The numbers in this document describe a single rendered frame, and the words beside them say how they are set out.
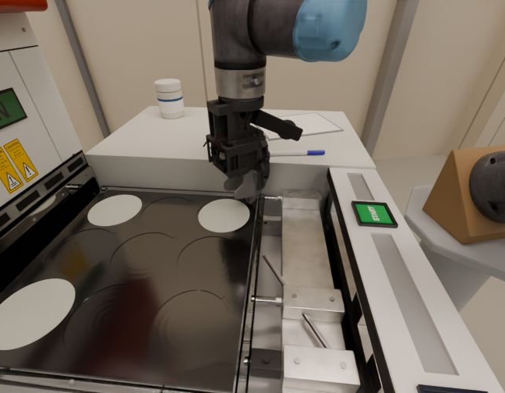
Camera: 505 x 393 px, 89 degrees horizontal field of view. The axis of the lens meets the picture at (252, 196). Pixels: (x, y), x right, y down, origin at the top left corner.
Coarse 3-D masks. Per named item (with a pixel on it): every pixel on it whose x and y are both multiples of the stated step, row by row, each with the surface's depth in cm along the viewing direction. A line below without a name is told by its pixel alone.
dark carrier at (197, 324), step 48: (144, 192) 56; (96, 240) 45; (144, 240) 45; (192, 240) 45; (240, 240) 45; (96, 288) 37; (144, 288) 37; (192, 288) 37; (240, 288) 37; (48, 336) 32; (96, 336) 32; (144, 336) 32; (192, 336) 32; (192, 384) 28
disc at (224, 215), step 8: (216, 200) 54; (224, 200) 54; (232, 200) 54; (208, 208) 52; (216, 208) 52; (224, 208) 52; (232, 208) 52; (240, 208) 52; (248, 208) 52; (200, 216) 50; (208, 216) 50; (216, 216) 50; (224, 216) 50; (232, 216) 50; (240, 216) 50; (248, 216) 50; (200, 224) 48; (208, 224) 48; (216, 224) 48; (224, 224) 48; (232, 224) 48; (240, 224) 48
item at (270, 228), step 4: (264, 220) 57; (268, 220) 57; (264, 224) 55; (268, 224) 55; (272, 224) 55; (276, 224) 55; (280, 224) 55; (264, 228) 56; (268, 228) 55; (272, 228) 55; (276, 228) 55; (280, 228) 55; (264, 232) 56; (268, 232) 56; (272, 232) 56; (276, 232) 56; (280, 232) 56; (280, 236) 56
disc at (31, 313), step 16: (32, 288) 37; (48, 288) 37; (64, 288) 37; (16, 304) 35; (32, 304) 35; (48, 304) 35; (64, 304) 35; (0, 320) 33; (16, 320) 33; (32, 320) 33; (48, 320) 33; (0, 336) 32; (16, 336) 32; (32, 336) 32
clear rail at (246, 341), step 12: (252, 252) 42; (252, 264) 40; (252, 276) 38; (252, 288) 37; (252, 300) 35; (252, 312) 34; (252, 324) 33; (240, 348) 31; (240, 360) 29; (240, 372) 28; (240, 384) 27
